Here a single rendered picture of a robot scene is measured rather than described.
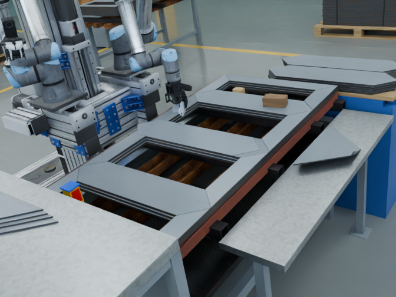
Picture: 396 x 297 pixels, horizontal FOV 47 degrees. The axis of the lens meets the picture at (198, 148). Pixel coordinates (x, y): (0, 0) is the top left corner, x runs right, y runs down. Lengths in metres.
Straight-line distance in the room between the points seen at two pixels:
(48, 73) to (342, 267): 1.84
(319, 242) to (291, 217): 1.05
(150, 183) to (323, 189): 0.70
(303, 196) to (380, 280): 0.89
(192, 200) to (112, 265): 0.60
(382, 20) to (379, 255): 4.06
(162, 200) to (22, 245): 0.59
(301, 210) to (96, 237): 0.82
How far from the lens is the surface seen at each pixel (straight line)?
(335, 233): 2.85
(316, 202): 1.82
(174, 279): 1.30
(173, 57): 2.28
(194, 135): 2.20
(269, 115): 2.34
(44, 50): 2.15
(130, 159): 2.46
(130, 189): 1.88
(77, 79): 2.64
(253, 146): 2.03
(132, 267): 1.19
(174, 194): 1.78
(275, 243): 1.64
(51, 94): 2.45
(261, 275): 1.72
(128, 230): 1.31
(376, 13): 6.30
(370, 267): 2.66
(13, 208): 1.55
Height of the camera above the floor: 1.82
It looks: 28 degrees down
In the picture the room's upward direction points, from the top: 9 degrees counter-clockwise
